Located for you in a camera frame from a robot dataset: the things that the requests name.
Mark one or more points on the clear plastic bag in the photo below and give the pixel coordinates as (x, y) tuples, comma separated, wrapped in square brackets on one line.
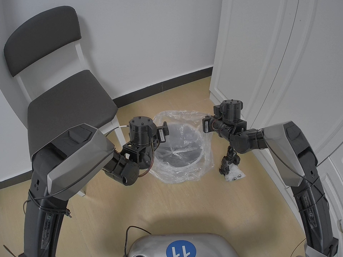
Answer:
[(206, 159)]

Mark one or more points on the black plastic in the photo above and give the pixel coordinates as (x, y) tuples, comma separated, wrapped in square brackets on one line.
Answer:
[(227, 163)]

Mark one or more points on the clear printed wrapper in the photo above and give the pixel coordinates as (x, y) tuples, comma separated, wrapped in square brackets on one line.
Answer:
[(235, 176)]

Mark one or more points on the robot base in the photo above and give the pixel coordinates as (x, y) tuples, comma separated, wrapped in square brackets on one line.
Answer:
[(187, 244)]

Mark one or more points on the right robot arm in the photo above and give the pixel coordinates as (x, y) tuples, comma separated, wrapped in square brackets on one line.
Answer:
[(286, 148)]

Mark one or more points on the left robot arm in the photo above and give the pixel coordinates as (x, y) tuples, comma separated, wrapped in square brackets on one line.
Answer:
[(75, 157)]

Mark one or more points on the white trash bin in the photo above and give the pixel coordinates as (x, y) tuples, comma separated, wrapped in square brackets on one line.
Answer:
[(185, 132)]

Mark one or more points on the white chair with grey cushions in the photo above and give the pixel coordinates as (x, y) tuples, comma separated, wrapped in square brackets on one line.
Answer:
[(67, 108)]

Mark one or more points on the white wardrobe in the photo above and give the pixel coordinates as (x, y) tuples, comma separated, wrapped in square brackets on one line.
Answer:
[(254, 49)]

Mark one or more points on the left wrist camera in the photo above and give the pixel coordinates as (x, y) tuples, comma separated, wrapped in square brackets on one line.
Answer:
[(164, 132)]

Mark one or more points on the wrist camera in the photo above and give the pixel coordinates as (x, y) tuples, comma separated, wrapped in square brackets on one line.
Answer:
[(164, 132), (206, 124)]

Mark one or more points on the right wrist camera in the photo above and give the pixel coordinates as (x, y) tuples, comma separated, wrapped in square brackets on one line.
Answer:
[(206, 124)]

